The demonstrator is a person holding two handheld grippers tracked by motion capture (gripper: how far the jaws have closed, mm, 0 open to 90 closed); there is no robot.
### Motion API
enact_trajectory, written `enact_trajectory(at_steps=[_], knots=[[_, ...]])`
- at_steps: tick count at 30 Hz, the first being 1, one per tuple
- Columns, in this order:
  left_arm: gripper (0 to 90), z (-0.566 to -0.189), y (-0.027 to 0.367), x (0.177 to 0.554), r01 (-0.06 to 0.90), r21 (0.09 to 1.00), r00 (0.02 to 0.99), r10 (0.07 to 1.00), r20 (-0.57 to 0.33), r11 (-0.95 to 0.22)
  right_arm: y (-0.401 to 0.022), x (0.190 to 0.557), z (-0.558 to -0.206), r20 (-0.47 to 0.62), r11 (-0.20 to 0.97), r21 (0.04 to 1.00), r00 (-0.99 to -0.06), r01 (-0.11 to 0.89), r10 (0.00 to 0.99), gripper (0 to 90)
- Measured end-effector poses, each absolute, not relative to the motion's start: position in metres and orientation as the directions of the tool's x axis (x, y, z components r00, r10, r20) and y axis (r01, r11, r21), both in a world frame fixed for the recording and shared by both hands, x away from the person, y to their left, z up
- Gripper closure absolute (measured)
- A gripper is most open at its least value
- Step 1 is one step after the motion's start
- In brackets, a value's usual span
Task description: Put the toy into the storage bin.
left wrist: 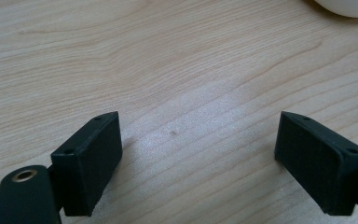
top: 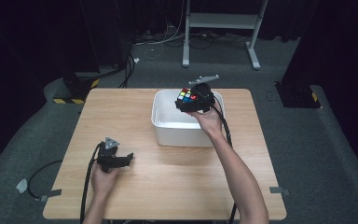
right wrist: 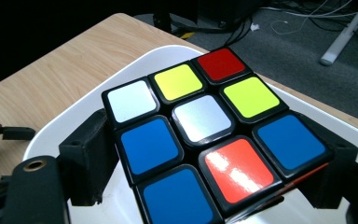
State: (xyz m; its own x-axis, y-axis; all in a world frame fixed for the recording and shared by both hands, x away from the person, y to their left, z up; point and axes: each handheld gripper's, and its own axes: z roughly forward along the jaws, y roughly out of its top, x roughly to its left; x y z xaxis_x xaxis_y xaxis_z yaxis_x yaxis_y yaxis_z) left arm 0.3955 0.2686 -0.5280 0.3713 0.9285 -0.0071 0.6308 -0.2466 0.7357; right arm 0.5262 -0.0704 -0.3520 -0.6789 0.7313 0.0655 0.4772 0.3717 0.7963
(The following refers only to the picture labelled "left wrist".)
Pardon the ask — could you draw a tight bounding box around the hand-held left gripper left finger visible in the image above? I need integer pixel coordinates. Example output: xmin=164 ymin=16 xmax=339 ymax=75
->
xmin=49 ymin=110 xmax=124 ymax=217

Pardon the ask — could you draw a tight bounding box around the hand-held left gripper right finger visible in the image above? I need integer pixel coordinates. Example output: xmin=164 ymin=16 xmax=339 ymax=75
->
xmin=273 ymin=110 xmax=358 ymax=217

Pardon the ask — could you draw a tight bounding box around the white plastic bin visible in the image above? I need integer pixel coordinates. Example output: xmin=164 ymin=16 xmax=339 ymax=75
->
xmin=312 ymin=0 xmax=358 ymax=19

